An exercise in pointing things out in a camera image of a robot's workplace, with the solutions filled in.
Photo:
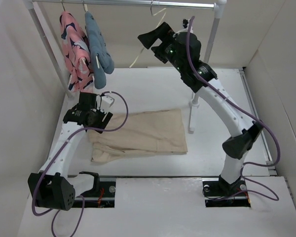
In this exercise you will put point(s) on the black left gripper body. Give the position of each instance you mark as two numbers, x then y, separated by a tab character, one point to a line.
100	118

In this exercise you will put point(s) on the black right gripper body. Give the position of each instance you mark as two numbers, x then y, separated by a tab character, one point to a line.
166	51

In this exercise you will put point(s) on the beige trousers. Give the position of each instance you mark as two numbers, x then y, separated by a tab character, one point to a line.
144	134

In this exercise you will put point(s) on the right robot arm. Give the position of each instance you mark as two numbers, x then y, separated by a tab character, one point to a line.
243	130

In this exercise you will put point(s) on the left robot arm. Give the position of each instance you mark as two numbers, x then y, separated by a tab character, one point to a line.
51	187

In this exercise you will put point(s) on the wooden hanger with denim shorts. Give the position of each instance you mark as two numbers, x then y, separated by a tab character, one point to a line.
90	27

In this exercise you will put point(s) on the wooden hanger with pink shorts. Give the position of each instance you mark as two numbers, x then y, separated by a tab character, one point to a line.
84	44

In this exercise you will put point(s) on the blue denim shorts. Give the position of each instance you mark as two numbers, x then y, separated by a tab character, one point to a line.
101	60

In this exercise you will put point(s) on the pink patterned shorts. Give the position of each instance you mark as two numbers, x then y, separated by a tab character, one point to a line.
74	54

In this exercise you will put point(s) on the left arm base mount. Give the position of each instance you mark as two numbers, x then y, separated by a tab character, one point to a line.
104	197

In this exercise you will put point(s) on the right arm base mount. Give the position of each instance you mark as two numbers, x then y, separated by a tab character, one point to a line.
216	196

